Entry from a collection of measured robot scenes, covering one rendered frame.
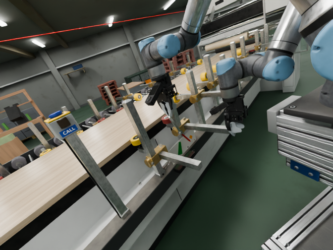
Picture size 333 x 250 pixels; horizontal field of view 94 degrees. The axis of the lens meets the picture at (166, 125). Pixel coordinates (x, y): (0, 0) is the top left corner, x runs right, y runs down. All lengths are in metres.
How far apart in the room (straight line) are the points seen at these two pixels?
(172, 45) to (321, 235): 1.19
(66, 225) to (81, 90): 9.98
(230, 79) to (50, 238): 1.04
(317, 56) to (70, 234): 1.07
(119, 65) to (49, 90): 4.10
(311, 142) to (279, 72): 0.23
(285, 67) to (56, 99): 10.80
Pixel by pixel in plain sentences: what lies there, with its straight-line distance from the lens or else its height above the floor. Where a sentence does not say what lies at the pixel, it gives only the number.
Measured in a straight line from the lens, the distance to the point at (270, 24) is 3.18.
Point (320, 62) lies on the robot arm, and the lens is 0.36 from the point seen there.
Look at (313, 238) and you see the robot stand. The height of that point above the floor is 0.21.
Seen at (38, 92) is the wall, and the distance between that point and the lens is 11.11.
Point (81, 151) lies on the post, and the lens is 0.64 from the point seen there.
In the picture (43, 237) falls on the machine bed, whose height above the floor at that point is 0.77.
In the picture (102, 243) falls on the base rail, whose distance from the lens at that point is 0.84.
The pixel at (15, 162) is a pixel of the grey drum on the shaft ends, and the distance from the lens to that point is 2.15.
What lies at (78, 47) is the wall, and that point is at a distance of 10.78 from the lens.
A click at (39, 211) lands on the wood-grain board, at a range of 0.91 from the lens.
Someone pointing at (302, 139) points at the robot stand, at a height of 0.92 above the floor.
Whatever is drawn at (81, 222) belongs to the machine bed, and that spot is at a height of 0.69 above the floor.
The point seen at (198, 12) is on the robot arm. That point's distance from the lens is 0.66.
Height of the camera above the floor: 1.29
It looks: 24 degrees down
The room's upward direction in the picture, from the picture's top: 21 degrees counter-clockwise
